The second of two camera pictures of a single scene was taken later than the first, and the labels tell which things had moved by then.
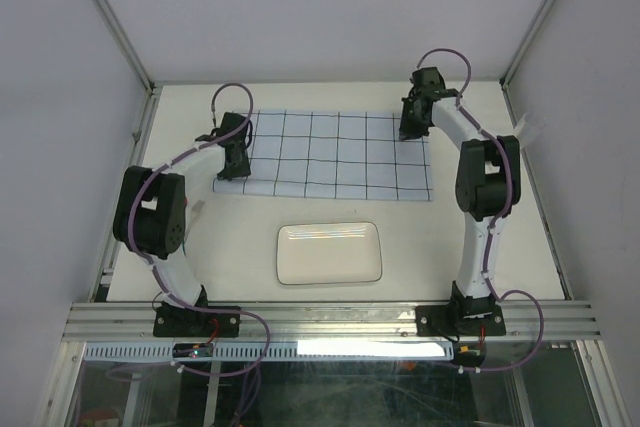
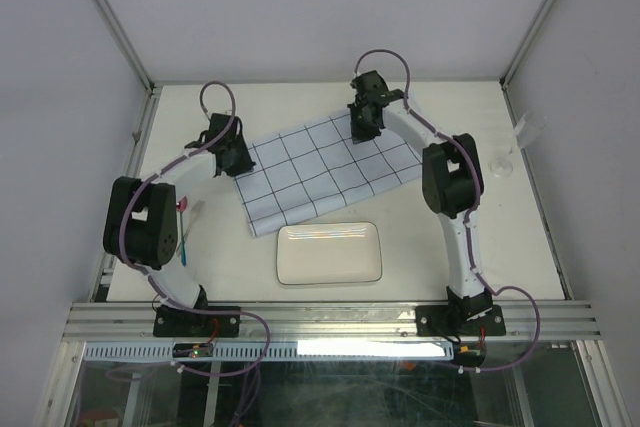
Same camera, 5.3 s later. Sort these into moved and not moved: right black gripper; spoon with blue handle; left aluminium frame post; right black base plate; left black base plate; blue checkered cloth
Moved: right black gripper; blue checkered cloth
Not moved: spoon with blue handle; left aluminium frame post; right black base plate; left black base plate
